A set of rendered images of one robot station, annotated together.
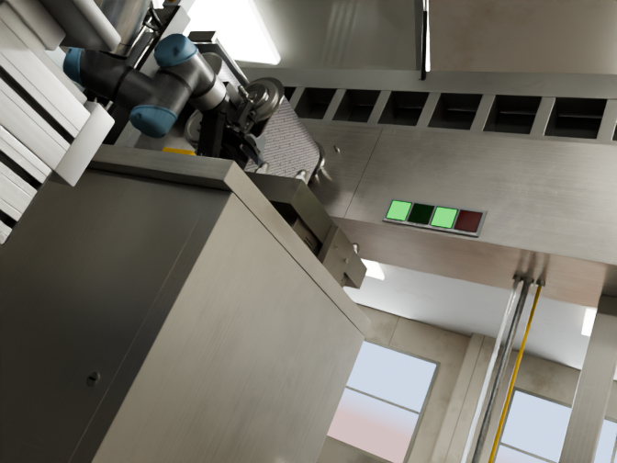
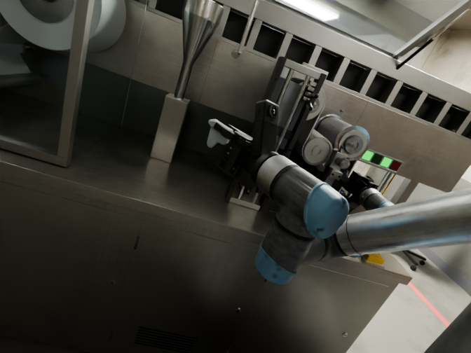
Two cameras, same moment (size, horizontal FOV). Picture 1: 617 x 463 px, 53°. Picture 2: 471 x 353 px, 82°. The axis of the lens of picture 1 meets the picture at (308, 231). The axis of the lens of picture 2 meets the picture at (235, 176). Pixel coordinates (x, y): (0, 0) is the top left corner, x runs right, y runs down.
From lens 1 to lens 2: 178 cm
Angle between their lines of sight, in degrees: 61
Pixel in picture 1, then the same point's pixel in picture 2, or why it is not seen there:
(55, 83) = not seen: outside the picture
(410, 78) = (390, 65)
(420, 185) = (379, 142)
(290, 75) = (312, 31)
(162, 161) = (377, 272)
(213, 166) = (403, 279)
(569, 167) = (441, 146)
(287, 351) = not seen: hidden behind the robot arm
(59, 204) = (308, 274)
